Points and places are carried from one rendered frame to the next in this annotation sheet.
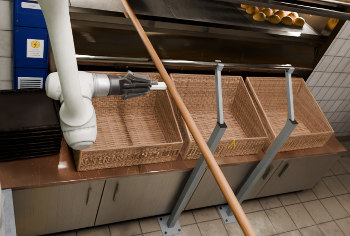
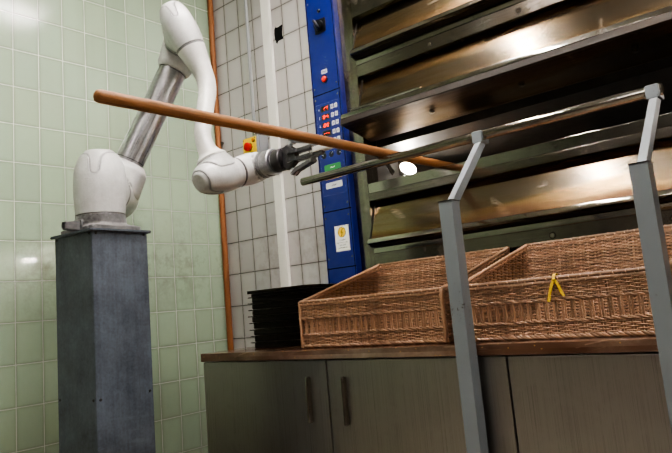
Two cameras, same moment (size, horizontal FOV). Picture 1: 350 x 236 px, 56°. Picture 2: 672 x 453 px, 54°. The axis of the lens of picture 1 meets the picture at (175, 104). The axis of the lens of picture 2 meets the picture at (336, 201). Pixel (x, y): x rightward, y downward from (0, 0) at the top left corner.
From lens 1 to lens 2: 2.26 m
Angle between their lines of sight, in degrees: 83
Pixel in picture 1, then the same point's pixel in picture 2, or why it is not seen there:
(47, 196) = (265, 385)
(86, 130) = (203, 163)
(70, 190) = (287, 378)
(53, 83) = not seen: hidden behind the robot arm
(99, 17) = (400, 180)
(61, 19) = (199, 76)
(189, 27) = (526, 151)
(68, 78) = not seen: hidden behind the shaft
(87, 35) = (396, 211)
